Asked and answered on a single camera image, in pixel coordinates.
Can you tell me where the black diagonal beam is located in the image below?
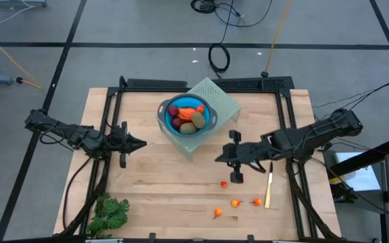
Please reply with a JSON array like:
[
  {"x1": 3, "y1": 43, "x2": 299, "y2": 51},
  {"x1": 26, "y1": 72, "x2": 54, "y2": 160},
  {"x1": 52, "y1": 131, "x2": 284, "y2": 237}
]
[{"x1": 328, "y1": 137, "x2": 389, "y2": 177}]

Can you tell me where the black flat box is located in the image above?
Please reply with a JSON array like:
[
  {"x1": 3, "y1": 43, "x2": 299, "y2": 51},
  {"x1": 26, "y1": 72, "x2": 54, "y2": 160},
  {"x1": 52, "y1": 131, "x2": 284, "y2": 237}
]
[{"x1": 126, "y1": 78, "x2": 188, "y2": 89}]

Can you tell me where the brown kiwi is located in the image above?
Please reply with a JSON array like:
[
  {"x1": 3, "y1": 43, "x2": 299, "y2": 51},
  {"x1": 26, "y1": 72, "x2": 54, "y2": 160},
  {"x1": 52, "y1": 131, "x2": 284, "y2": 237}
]
[
  {"x1": 190, "y1": 111, "x2": 207, "y2": 130},
  {"x1": 179, "y1": 121, "x2": 199, "y2": 136}
]

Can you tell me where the black hanging cable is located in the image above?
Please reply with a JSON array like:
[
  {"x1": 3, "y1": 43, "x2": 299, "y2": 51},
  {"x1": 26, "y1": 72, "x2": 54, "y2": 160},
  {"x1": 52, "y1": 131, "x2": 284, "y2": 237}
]
[{"x1": 207, "y1": 0, "x2": 246, "y2": 79}]

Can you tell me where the white floor cable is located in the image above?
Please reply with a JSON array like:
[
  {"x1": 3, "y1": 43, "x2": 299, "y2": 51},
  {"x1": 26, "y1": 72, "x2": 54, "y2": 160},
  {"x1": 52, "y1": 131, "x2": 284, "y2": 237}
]
[{"x1": 0, "y1": 3, "x2": 35, "y2": 33}]

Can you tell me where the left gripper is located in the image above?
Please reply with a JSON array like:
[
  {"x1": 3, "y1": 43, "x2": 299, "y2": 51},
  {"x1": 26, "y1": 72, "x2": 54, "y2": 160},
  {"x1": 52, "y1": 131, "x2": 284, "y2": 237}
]
[{"x1": 108, "y1": 121, "x2": 148, "y2": 169}]

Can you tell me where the black perforated cover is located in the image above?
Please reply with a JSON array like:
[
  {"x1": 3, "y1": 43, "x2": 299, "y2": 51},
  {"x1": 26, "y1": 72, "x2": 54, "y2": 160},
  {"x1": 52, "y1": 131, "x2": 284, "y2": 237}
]
[{"x1": 214, "y1": 76, "x2": 295, "y2": 90}]

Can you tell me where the blue collapsible colander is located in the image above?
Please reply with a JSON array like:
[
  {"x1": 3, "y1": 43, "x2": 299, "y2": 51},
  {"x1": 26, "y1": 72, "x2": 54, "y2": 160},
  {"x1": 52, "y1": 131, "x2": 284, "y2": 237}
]
[{"x1": 156, "y1": 93, "x2": 218, "y2": 138}]

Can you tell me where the grey wheeled base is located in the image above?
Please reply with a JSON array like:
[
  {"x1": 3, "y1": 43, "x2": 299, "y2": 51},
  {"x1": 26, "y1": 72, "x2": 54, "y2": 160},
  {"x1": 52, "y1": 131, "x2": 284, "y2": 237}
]
[{"x1": 0, "y1": 0, "x2": 48, "y2": 8}]

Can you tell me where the yellow hanging cable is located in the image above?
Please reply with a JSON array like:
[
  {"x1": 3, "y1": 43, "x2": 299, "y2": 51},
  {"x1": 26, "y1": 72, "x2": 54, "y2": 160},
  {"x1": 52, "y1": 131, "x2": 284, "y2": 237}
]
[{"x1": 260, "y1": 0, "x2": 293, "y2": 78}]

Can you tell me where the yellow floor cable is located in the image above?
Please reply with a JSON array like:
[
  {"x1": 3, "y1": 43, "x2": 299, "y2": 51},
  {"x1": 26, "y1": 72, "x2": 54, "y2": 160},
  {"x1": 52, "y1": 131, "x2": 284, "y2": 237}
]
[{"x1": 0, "y1": 26, "x2": 44, "y2": 90}]

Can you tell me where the red orange mango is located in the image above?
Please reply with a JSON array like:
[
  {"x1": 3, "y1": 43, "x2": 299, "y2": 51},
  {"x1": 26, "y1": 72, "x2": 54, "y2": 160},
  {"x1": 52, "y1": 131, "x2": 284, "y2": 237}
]
[{"x1": 177, "y1": 107, "x2": 199, "y2": 122}]

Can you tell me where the yellow handled knife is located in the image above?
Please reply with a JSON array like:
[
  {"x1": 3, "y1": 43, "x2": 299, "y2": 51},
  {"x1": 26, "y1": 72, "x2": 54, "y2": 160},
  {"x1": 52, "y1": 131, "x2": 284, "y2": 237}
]
[{"x1": 264, "y1": 161, "x2": 274, "y2": 209}]

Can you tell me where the black cable bundle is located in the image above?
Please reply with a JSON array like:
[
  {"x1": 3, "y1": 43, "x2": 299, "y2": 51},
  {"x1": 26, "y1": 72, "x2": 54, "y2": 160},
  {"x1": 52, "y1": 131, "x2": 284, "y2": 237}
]
[{"x1": 190, "y1": 0, "x2": 273, "y2": 28}]

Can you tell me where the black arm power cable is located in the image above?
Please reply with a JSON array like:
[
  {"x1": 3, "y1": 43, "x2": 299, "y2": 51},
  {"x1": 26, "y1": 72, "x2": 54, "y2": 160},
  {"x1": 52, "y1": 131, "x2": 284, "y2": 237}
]
[{"x1": 61, "y1": 157, "x2": 94, "y2": 230}]

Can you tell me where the pale green perforated shelf riser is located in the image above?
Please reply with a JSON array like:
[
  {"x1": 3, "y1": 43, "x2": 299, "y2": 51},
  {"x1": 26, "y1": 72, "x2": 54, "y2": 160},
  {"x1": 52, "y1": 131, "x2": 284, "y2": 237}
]
[{"x1": 156, "y1": 77, "x2": 242, "y2": 162}]

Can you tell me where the green leafy vegetable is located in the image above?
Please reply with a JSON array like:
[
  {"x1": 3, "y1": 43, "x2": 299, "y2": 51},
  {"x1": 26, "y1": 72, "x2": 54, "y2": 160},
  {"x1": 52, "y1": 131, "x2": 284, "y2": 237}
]
[{"x1": 85, "y1": 192, "x2": 130, "y2": 240}]

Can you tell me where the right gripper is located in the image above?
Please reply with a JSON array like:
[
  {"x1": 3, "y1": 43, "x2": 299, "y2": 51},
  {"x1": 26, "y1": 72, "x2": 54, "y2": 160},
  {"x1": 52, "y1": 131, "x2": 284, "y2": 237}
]
[{"x1": 215, "y1": 130, "x2": 269, "y2": 185}]

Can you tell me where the black metal table frame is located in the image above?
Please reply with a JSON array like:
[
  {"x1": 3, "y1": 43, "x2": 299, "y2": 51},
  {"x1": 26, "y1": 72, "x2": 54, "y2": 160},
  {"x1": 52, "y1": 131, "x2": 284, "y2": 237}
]
[{"x1": 53, "y1": 76, "x2": 342, "y2": 243}]

